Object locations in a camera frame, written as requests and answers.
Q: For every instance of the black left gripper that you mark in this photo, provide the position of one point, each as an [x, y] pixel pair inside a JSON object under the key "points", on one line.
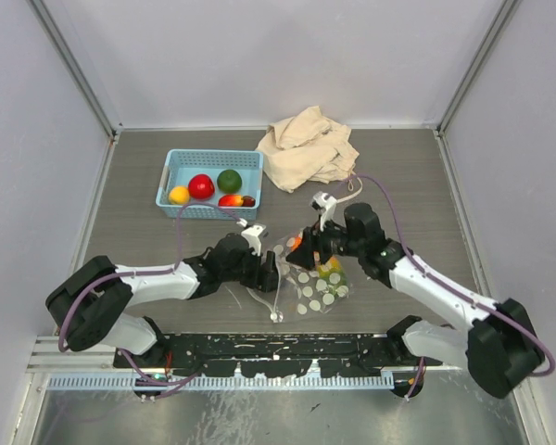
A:
{"points": [[266, 279]]}

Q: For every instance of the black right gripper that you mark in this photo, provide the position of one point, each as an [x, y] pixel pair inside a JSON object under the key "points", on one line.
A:
{"points": [[312, 241]]}

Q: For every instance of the clear zip top bag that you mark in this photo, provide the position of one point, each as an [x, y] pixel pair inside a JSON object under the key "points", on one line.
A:
{"points": [[296, 297]]}

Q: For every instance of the fake dark purple plum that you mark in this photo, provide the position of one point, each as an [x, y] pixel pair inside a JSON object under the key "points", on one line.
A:
{"points": [[248, 201]]}

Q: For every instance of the fake red pear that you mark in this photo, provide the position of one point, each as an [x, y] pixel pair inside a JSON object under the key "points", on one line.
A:
{"points": [[232, 200]]}

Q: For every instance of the fake yellow lemon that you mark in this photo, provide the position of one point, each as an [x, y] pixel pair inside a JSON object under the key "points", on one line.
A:
{"points": [[229, 181]]}

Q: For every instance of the fake red pomegranate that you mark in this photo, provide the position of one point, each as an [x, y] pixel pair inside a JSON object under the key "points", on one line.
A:
{"points": [[201, 187]]}

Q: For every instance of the fake yellow peach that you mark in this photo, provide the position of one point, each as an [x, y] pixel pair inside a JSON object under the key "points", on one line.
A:
{"points": [[179, 196]]}

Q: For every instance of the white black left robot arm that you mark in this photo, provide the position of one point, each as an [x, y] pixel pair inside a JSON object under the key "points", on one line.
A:
{"points": [[90, 307]]}

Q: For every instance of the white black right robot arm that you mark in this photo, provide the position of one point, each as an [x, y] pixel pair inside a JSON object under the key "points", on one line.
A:
{"points": [[494, 341]]}

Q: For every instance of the fake green orange mango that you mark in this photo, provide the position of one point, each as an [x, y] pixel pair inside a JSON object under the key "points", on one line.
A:
{"points": [[330, 276]]}

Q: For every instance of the light blue perforated basket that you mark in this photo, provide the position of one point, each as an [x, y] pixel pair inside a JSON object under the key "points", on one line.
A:
{"points": [[181, 165]]}

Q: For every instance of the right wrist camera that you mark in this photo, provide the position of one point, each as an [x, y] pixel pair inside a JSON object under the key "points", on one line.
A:
{"points": [[325, 204]]}

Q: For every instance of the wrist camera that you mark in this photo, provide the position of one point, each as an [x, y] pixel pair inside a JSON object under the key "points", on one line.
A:
{"points": [[325, 204], [253, 234]]}

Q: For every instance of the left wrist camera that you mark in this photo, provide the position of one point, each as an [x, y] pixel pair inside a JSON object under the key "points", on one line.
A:
{"points": [[253, 234]]}

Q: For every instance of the beige drawstring cloth bag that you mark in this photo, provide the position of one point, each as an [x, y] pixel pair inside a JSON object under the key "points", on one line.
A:
{"points": [[309, 147]]}

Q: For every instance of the light blue cable duct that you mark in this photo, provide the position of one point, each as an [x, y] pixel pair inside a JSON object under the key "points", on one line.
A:
{"points": [[311, 381]]}

